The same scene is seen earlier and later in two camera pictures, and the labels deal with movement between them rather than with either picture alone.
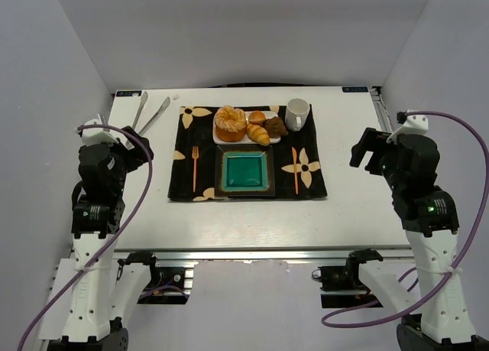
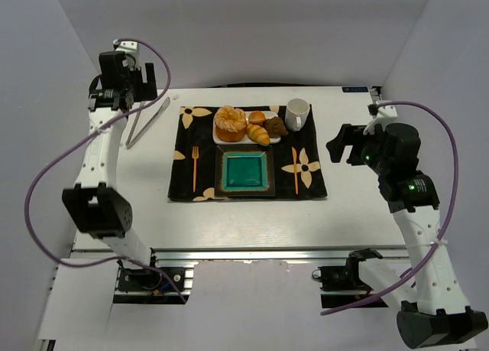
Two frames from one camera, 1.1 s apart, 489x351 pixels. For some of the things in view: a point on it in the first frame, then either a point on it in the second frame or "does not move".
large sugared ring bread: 230,123 does not move
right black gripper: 368,149 to 354,145
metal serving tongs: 143,100 does not move
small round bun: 257,117 does not move
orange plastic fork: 195,154 does not move
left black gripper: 138,149 to 143,85
